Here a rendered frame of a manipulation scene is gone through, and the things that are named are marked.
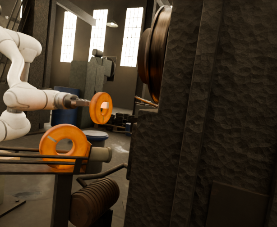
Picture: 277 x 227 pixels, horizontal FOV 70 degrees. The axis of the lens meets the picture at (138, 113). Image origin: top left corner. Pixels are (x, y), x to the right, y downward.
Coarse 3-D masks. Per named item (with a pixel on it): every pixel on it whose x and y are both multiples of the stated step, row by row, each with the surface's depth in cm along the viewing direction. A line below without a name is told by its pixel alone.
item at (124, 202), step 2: (132, 118) 168; (134, 118) 169; (136, 118) 169; (132, 120) 169; (134, 120) 169; (136, 120) 169; (132, 122) 169; (134, 122) 169; (136, 122) 169; (130, 124) 169; (132, 124) 169; (130, 126) 169; (132, 126) 169; (130, 128) 169; (130, 130) 169; (122, 200) 169; (124, 200) 169; (126, 200) 170; (122, 202) 167; (124, 202) 166; (126, 202) 167; (124, 204) 163; (124, 206) 160; (124, 208) 158; (124, 210) 155
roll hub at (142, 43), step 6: (144, 36) 92; (144, 42) 91; (138, 48) 91; (144, 48) 90; (138, 54) 91; (144, 54) 90; (138, 60) 92; (138, 66) 94; (138, 72) 96; (144, 72) 94; (144, 78) 98
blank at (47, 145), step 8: (56, 128) 64; (64, 128) 66; (72, 128) 67; (48, 136) 63; (56, 136) 65; (64, 136) 66; (72, 136) 67; (80, 136) 69; (40, 144) 64; (48, 144) 64; (80, 144) 69; (40, 152) 63; (48, 152) 64; (56, 152) 68; (72, 152) 69; (80, 152) 70; (48, 160) 64; (56, 160) 66; (64, 160) 67; (72, 160) 69; (56, 168) 66; (64, 168) 68
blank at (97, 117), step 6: (96, 96) 90; (102, 96) 93; (108, 96) 97; (90, 102) 90; (96, 102) 89; (102, 102) 93; (90, 108) 89; (96, 108) 89; (90, 114) 90; (96, 114) 89; (102, 114) 96; (108, 114) 99; (96, 120) 91; (102, 120) 95
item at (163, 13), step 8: (160, 8) 85; (168, 8) 87; (160, 16) 82; (168, 16) 81; (152, 24) 80; (160, 24) 80; (152, 32) 80; (160, 32) 79; (152, 40) 80; (160, 40) 78; (152, 48) 80; (160, 48) 79; (152, 56) 80; (160, 56) 79; (152, 64) 81; (160, 64) 80; (152, 72) 83; (160, 72) 81; (152, 80) 85; (160, 80) 83; (152, 88) 88; (160, 88) 86; (152, 96) 92
